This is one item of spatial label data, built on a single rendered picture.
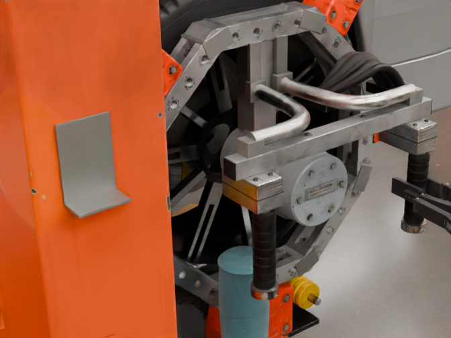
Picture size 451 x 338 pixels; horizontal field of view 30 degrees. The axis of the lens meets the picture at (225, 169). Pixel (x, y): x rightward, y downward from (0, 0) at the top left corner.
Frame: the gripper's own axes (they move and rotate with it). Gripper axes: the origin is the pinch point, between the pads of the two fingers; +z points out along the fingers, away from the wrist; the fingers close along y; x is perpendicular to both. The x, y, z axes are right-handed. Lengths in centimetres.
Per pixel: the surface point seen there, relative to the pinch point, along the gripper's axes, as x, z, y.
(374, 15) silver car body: 19.5, 35.7, 24.3
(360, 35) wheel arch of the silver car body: 15.5, 36.5, 21.4
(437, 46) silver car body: 8, 36, 46
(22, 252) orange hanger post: 20, -11, -76
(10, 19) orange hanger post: 46, -16, -76
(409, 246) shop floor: -83, 81, 94
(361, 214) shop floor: -83, 108, 98
